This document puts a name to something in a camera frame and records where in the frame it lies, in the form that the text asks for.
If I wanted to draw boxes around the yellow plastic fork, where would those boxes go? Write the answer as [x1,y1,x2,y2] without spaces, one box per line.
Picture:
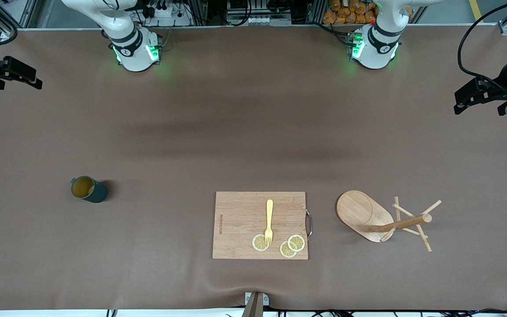
[265,199,275,246]

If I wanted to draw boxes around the wooden cutting board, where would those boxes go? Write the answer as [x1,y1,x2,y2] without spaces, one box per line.
[212,191,314,260]

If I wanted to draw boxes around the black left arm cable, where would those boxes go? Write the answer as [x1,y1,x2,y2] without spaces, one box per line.
[457,0,507,89]

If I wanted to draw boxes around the lemon slice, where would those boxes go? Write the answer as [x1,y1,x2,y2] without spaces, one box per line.
[252,234,271,252]
[288,234,306,252]
[279,241,298,259]

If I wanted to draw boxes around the grey electronics box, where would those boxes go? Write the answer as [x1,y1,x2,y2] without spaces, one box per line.
[226,0,294,26]

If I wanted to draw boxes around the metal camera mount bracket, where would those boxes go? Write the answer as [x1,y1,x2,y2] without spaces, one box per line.
[241,291,270,317]

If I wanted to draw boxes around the orange snack bags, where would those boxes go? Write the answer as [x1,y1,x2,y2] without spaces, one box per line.
[323,0,378,25]

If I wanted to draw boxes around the dark teal mug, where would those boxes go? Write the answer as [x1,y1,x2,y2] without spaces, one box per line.
[70,175,109,204]

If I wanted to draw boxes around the wooden mug rack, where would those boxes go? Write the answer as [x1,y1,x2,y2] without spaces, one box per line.
[335,190,443,253]

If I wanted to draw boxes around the white power strip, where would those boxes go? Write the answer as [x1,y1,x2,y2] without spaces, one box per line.
[147,4,192,27]

